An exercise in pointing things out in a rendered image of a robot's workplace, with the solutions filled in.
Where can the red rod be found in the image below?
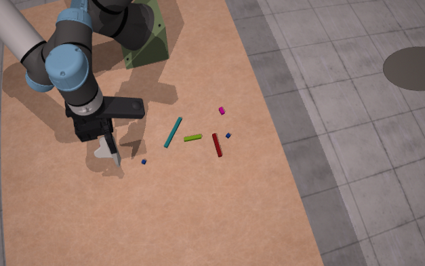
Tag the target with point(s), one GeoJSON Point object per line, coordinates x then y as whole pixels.
{"type": "Point", "coordinates": [217, 145]}

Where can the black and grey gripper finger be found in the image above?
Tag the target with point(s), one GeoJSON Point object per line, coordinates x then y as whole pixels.
{"type": "Point", "coordinates": [108, 148]}

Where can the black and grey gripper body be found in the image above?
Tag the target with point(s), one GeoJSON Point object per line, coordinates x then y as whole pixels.
{"type": "Point", "coordinates": [89, 128]}

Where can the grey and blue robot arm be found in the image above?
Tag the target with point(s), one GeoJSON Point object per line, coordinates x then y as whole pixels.
{"type": "Point", "coordinates": [63, 65]}

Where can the turquoise rod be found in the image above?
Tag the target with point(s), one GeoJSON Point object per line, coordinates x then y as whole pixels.
{"type": "Point", "coordinates": [172, 132]}

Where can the lime green rod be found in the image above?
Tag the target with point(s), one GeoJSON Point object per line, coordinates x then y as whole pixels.
{"type": "Point", "coordinates": [189, 138]}

